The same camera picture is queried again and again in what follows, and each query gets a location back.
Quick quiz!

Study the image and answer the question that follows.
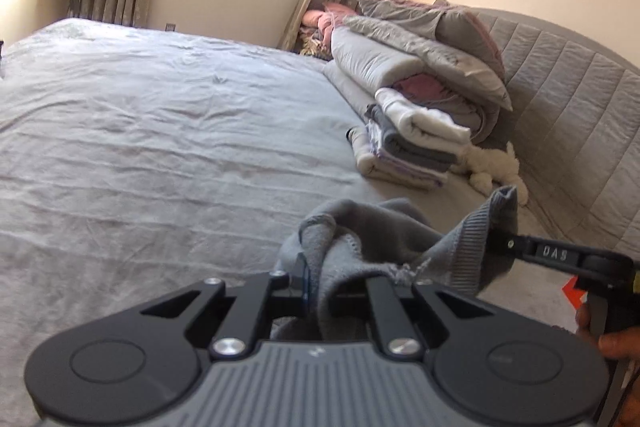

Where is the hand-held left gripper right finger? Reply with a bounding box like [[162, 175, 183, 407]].
[[335, 276, 503, 360]]

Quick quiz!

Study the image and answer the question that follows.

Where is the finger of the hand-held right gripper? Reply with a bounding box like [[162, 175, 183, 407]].
[[487, 231, 583, 270]]

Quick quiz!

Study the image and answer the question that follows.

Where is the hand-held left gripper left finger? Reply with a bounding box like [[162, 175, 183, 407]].
[[137, 252, 313, 360]]

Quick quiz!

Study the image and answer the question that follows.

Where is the grey printed sweater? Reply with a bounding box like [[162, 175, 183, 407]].
[[272, 184, 518, 343]]

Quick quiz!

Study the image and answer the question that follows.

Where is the pink clothes heap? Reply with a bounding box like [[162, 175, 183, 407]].
[[299, 3, 358, 60]]

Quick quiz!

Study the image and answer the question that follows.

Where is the person's right hand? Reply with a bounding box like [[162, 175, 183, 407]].
[[575, 304, 640, 360]]

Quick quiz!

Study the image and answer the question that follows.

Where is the white plush toy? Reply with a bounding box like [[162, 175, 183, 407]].
[[450, 142, 530, 206]]

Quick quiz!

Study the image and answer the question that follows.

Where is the cream folded garment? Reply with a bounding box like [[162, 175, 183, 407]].
[[348, 127, 448, 191]]

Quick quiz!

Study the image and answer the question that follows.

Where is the lavender folded garment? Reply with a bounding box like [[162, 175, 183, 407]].
[[365, 119, 451, 185]]

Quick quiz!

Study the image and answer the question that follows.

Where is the grey quilted headboard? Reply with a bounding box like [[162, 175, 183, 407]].
[[465, 7, 640, 258]]

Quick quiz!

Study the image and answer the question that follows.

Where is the grey folded duvet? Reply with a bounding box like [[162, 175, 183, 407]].
[[324, 61, 503, 145]]

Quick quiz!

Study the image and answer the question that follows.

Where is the dark grey folded garment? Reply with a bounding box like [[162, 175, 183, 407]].
[[365, 103, 466, 168]]

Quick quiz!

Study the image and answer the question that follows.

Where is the white folded garment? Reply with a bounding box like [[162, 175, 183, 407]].
[[375, 88, 472, 146]]

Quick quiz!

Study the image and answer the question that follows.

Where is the grey and white pillow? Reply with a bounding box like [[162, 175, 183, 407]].
[[342, 14, 514, 111]]

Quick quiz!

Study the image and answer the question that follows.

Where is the pink folded blanket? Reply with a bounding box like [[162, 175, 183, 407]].
[[392, 74, 453, 102]]

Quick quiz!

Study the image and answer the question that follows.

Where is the grey bed sheet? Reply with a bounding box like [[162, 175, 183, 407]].
[[0, 18, 591, 427]]

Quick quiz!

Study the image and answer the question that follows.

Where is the white folded quilt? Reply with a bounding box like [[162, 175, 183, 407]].
[[330, 27, 426, 94]]

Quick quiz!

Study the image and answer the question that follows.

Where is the grey pillow with pink trim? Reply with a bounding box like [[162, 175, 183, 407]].
[[351, 0, 506, 80]]

